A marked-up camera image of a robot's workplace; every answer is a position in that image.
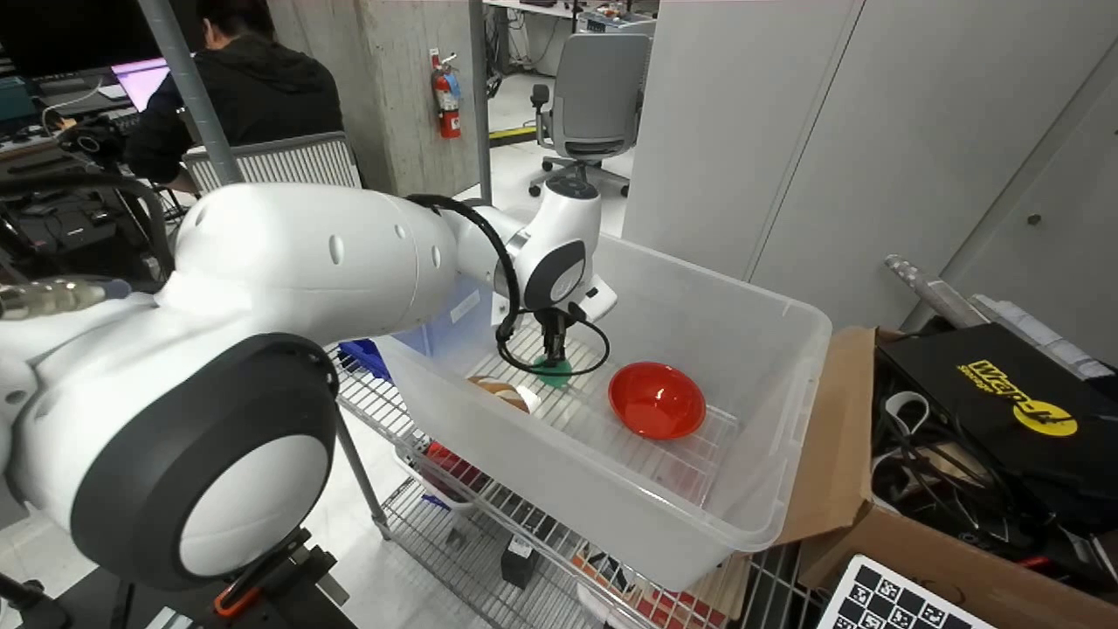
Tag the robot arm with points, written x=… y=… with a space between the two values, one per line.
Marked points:
x=288 y=262

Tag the white cabinet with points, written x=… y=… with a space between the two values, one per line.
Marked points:
x=830 y=131

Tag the small black block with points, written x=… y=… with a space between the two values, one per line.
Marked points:
x=519 y=561

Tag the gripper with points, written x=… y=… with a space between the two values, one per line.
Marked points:
x=553 y=323

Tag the cardboard box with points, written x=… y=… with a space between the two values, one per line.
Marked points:
x=838 y=454

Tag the monitor with pink screen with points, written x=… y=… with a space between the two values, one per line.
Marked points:
x=141 y=80

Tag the red fire extinguisher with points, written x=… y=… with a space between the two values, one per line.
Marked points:
x=447 y=96

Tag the black equipment on desk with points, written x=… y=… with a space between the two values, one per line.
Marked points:
x=70 y=223

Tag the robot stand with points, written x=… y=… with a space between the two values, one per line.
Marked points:
x=288 y=594

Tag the desk with clutter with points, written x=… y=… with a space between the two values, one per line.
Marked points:
x=603 y=13

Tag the black box with yellow print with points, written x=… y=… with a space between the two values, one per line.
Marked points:
x=1004 y=393

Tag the black and white marker board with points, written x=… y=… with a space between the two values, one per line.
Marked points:
x=900 y=603

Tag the person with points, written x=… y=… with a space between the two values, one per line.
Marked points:
x=253 y=87

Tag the grey metal pole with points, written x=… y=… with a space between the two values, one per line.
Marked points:
x=196 y=96
x=479 y=96

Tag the white tray with red items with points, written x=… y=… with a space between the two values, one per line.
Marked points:
x=454 y=476

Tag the red bowl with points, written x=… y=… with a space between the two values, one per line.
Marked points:
x=657 y=402

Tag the clear plastic bin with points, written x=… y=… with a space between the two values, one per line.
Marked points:
x=611 y=515

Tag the silver tube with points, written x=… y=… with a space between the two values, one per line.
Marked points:
x=935 y=293

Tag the green plush toy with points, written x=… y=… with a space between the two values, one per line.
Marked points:
x=554 y=374

